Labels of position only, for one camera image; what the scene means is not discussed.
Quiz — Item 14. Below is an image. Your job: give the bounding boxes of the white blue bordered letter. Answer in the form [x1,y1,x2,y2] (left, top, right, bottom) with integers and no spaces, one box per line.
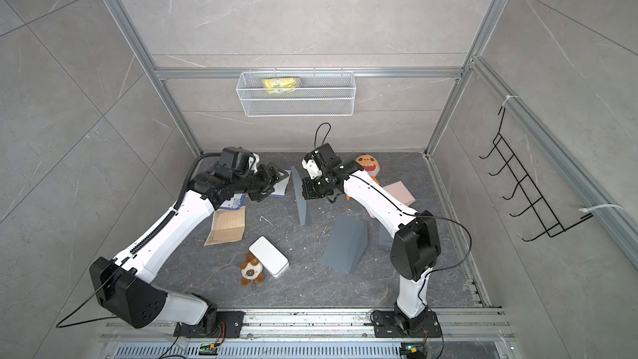
[219,194,246,210]

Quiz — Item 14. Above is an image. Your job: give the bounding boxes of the grey envelope gold rose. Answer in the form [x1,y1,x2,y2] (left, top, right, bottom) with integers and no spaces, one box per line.
[321,215,368,274]

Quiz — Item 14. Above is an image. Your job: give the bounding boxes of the grey envelope front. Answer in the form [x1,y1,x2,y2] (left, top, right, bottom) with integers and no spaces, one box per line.
[378,224,394,251]

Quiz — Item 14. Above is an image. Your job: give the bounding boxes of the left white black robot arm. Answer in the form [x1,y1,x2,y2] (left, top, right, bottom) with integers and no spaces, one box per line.
[90,147,285,336]

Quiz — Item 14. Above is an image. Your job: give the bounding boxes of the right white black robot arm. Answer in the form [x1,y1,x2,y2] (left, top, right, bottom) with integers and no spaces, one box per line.
[302,144,441,336]

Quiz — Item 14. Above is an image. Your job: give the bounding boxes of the orange shark plush toy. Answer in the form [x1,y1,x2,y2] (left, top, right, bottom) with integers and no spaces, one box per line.
[344,155,380,204]

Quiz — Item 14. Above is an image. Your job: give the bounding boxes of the white rectangular box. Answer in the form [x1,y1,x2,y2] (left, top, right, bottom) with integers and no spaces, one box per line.
[249,236,289,279]

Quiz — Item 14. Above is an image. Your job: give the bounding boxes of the brown white dog plush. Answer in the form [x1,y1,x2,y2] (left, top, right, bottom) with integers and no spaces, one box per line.
[240,252,265,286]

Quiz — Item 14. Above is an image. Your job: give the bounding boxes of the yellow packet in basket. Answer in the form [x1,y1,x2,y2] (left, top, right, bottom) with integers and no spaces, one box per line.
[262,77,301,94]

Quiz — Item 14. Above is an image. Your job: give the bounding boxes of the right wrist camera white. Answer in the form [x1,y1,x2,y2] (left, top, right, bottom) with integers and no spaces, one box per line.
[302,151,323,180]

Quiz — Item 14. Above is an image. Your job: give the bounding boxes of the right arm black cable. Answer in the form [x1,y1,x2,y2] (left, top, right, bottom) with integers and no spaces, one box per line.
[312,121,473,359]

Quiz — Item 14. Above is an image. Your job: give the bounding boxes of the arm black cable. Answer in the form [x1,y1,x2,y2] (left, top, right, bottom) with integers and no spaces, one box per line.
[55,151,223,330]
[312,121,473,359]

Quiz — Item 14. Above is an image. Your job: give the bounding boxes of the white wire mesh basket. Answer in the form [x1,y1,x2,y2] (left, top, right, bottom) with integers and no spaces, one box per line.
[236,71,357,117]

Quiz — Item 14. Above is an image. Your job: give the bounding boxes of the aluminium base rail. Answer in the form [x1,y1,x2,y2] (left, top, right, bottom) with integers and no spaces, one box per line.
[91,307,522,358]

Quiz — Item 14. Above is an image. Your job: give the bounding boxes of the black wire hook rack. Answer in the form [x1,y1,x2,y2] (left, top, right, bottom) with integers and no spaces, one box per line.
[480,107,593,243]

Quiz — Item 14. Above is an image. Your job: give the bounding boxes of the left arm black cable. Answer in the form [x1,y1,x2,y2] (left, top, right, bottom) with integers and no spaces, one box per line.
[55,151,223,330]

